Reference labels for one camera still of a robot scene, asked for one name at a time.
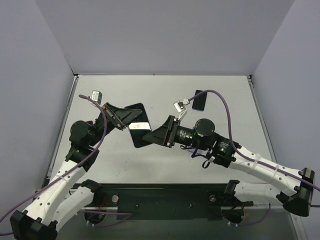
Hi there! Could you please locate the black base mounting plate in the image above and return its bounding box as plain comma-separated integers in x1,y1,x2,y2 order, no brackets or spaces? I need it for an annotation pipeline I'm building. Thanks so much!
89,183,253,220

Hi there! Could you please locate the lilac phone case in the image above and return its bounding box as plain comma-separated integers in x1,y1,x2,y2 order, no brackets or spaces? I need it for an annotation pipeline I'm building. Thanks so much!
187,147,203,154

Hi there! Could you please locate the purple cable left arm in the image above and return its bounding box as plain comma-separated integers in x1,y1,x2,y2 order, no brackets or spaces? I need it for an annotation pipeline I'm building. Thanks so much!
0,94,135,228

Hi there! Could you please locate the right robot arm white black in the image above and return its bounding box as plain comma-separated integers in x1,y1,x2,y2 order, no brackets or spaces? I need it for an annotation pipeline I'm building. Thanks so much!
143,115,316,217

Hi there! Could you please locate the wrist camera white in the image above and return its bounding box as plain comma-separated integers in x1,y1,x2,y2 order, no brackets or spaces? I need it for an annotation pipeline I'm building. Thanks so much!
174,98,190,121
90,90,103,105

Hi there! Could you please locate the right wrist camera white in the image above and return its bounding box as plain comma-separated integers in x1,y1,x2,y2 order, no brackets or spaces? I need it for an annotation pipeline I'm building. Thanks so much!
174,98,190,121

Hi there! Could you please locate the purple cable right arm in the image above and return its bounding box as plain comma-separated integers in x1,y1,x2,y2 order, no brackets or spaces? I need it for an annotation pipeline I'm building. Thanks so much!
187,89,320,228

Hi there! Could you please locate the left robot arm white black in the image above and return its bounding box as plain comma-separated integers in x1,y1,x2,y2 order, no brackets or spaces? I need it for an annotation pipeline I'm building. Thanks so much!
10,103,142,240

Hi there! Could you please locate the blue phone black screen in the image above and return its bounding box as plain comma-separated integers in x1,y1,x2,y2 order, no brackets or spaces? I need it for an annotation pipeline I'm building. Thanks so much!
192,92,207,112

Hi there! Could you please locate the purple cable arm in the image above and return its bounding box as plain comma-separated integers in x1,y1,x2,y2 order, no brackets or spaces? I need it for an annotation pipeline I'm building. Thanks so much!
0,94,135,228
187,89,320,228

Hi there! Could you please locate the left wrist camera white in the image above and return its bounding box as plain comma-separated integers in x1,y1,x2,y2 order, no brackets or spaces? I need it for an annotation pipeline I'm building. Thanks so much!
90,90,103,105

